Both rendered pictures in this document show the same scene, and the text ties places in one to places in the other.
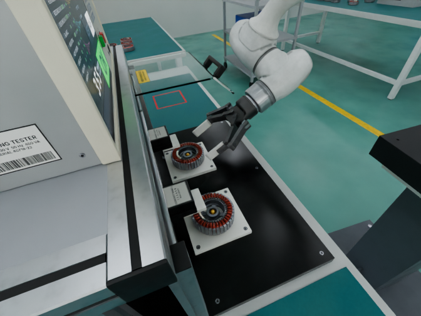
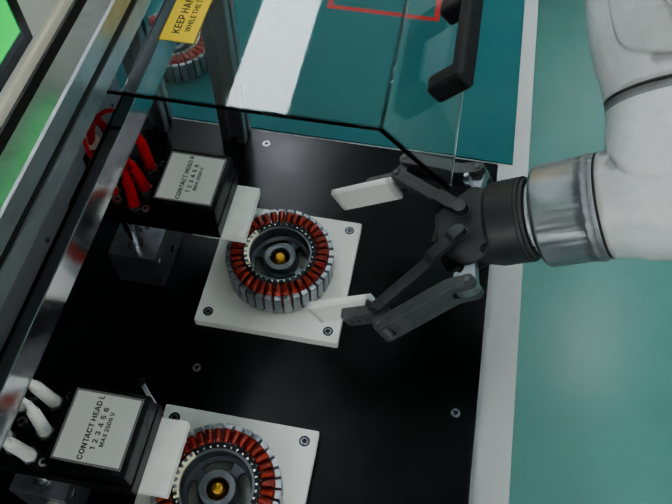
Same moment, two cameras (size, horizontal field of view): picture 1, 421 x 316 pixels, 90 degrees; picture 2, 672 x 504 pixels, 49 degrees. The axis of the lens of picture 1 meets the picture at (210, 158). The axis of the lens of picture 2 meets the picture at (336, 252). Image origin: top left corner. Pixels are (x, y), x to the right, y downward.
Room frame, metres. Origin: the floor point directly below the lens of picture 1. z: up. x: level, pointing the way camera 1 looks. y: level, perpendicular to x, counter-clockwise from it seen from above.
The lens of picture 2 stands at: (0.19, -0.16, 1.46)
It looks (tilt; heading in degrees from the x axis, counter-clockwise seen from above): 57 degrees down; 27
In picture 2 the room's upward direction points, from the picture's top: straight up
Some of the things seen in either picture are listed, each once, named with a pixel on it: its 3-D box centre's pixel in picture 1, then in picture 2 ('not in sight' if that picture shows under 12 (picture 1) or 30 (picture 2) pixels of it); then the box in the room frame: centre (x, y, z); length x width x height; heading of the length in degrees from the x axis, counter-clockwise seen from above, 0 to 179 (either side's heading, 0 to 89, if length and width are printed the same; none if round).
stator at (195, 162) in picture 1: (187, 155); (280, 259); (0.54, 0.08, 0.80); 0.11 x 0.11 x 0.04
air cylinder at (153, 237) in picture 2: not in sight; (148, 240); (0.49, 0.22, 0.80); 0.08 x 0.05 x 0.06; 17
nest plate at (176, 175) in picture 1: (188, 160); (281, 272); (0.54, 0.08, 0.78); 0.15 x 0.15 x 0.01; 17
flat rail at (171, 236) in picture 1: (143, 126); (86, 211); (0.39, 0.14, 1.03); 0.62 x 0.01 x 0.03; 17
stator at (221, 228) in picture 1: (212, 212); (218, 490); (0.30, 0.01, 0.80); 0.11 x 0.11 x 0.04
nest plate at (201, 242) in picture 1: (213, 217); (221, 497); (0.30, 0.01, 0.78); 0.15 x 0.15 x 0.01; 17
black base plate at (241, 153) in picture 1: (195, 190); (241, 379); (0.41, 0.06, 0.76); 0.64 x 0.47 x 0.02; 17
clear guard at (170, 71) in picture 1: (166, 79); (276, 29); (0.61, 0.11, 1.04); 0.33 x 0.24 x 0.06; 107
